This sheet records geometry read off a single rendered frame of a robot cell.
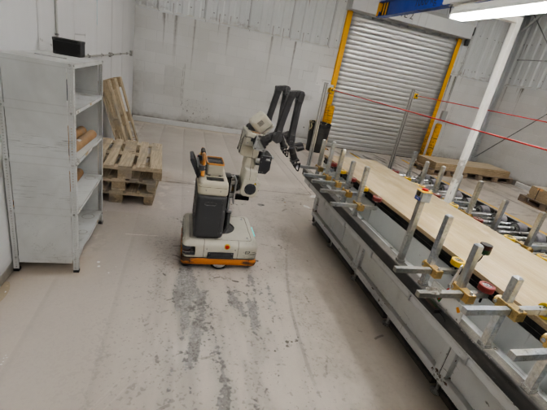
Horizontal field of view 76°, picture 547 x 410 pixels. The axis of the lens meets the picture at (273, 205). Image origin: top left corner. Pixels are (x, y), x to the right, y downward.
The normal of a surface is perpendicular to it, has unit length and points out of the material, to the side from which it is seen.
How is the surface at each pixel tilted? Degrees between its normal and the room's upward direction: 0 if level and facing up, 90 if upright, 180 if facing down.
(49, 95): 90
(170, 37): 90
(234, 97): 90
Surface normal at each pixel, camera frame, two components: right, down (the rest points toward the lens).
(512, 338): -0.96, -0.08
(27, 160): 0.22, 0.40
